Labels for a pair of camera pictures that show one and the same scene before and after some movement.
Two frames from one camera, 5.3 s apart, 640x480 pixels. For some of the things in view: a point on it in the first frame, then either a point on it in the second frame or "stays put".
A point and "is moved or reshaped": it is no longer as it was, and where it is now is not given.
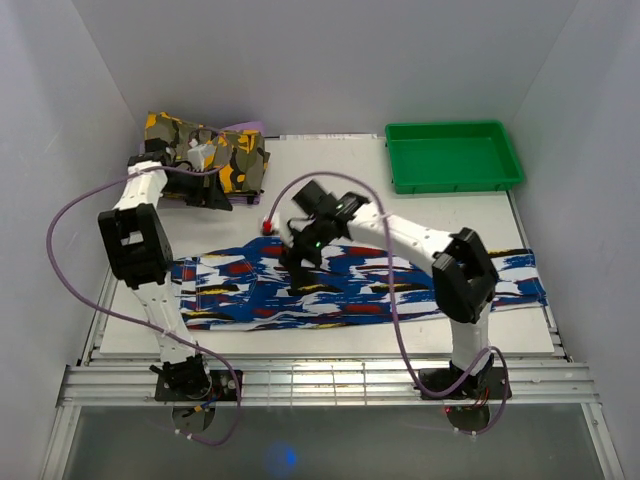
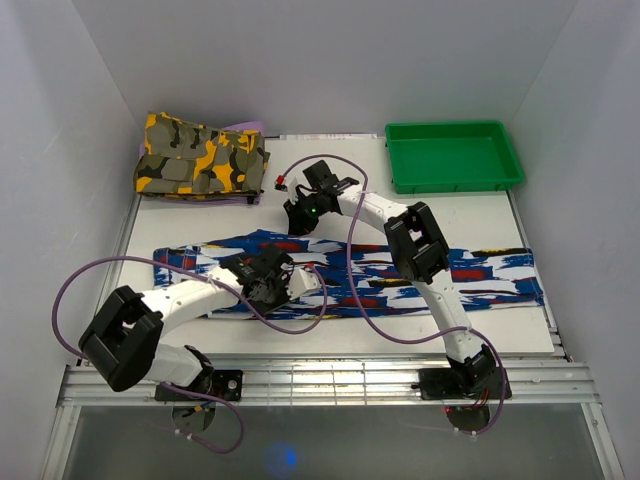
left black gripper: (213, 197) → (262, 309)
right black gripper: (299, 275) → (299, 224)
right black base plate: (487, 385) stays put
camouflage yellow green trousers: (240, 156) stays put
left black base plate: (223, 387) stays put
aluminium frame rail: (331, 383) stays put
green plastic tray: (451, 156) stays put
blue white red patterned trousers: (243, 285) is moved or reshaped
